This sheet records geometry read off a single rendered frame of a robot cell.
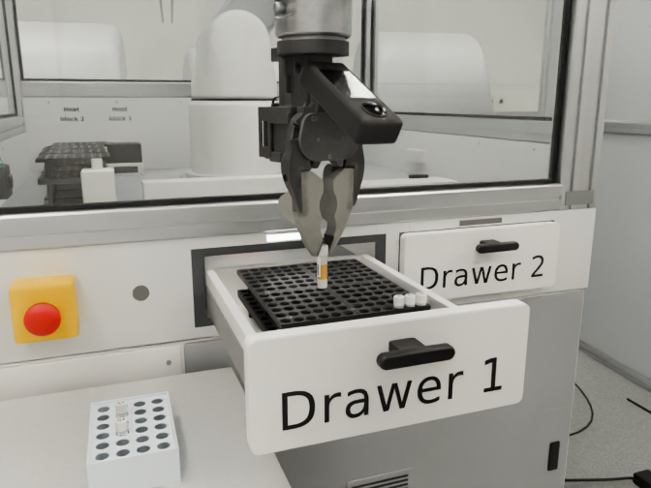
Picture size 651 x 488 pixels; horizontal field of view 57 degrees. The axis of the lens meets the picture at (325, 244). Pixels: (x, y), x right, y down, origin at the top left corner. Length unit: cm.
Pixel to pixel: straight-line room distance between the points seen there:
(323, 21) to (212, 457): 45
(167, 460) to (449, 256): 53
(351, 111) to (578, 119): 62
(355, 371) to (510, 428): 66
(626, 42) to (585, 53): 173
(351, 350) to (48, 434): 38
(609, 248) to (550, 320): 172
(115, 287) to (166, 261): 7
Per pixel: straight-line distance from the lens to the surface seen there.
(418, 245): 93
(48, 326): 78
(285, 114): 60
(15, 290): 80
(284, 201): 63
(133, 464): 63
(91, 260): 83
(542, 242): 106
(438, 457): 112
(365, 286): 75
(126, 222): 82
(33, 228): 82
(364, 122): 52
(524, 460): 124
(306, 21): 59
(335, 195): 61
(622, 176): 278
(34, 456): 74
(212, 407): 77
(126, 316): 85
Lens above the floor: 113
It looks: 13 degrees down
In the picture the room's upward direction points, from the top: straight up
